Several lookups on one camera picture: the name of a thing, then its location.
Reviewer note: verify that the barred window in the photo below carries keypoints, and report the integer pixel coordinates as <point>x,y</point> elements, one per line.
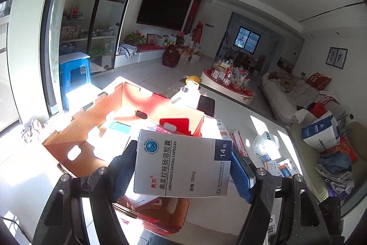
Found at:
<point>248,38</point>

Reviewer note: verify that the white red medicine box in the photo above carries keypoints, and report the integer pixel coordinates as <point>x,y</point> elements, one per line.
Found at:
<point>239,143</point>

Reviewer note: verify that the black phone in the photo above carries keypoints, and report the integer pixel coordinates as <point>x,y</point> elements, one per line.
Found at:
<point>206,105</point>

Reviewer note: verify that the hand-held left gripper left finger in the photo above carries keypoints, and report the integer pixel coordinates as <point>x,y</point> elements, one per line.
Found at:
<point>123,173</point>

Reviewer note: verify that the red cardboard box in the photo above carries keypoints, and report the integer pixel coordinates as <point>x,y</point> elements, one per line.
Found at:
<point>94,115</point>

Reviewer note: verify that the dark landscape wall picture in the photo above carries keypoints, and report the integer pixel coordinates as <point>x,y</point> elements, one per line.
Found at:
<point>286,62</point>

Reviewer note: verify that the blue white paper bag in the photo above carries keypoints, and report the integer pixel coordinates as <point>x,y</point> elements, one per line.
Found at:
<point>318,133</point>

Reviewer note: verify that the large white orange medicine box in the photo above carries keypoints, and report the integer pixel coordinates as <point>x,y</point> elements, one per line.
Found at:
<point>286,169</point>

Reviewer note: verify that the dark red bag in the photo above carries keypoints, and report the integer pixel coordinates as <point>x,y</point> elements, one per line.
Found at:
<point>171,57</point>

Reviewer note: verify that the pile of folded clothes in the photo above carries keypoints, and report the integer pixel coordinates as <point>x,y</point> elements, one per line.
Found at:
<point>335,173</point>

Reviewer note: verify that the white teal medicine box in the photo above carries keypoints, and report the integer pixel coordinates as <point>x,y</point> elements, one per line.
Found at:
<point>114,134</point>

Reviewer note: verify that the red patterned cushion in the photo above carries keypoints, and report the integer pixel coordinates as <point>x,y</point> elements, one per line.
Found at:
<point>348,148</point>

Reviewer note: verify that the potted plant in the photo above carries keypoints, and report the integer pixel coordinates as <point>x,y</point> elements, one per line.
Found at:
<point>134,38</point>

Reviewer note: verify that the glass door cabinet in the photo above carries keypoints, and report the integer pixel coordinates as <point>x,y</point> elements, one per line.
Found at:
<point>83,4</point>

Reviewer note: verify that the silver capsule box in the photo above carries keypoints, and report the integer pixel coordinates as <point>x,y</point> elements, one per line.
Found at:
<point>177,164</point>

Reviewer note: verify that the olive green sofa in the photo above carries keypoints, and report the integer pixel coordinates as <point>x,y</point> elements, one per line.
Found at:
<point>309,171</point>

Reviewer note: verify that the white sofa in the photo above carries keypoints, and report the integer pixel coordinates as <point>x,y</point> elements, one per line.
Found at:
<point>278,93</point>

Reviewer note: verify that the white shopping bag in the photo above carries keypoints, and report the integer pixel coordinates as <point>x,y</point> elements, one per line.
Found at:
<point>187,40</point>

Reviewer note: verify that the cluttered round coffee table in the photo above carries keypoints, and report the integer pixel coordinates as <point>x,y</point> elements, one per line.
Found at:
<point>226,87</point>

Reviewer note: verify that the red wall banner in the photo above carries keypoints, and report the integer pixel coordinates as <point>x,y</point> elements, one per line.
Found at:
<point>196,8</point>

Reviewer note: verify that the white blue medicine box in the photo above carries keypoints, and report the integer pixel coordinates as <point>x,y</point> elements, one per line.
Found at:
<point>269,161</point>

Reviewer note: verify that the crumpled grey cloth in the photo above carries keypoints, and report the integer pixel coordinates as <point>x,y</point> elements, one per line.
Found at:
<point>33,130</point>

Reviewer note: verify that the framed wall picture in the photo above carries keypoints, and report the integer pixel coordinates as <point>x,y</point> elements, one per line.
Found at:
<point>337,58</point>

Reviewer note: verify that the striped cloth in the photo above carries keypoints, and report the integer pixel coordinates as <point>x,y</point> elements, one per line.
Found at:
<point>127,50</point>

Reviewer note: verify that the clear plastic container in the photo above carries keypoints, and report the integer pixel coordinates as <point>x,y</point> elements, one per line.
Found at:
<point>266,141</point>

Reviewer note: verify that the white television bench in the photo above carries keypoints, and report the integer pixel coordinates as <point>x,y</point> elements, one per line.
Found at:
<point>149,54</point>

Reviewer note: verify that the blue plastic stool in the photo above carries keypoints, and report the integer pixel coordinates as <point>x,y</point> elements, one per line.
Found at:
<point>64,75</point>

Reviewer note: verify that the dining table with chairs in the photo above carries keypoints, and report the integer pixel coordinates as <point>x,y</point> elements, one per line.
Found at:
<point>243,59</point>

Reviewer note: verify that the photo frame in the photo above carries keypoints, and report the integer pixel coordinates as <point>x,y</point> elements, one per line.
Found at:
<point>151,39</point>

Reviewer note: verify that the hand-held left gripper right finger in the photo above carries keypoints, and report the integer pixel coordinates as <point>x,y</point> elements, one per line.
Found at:
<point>239,176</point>

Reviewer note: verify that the red flower decoration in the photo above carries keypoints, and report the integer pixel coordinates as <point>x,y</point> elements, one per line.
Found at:
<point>197,31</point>

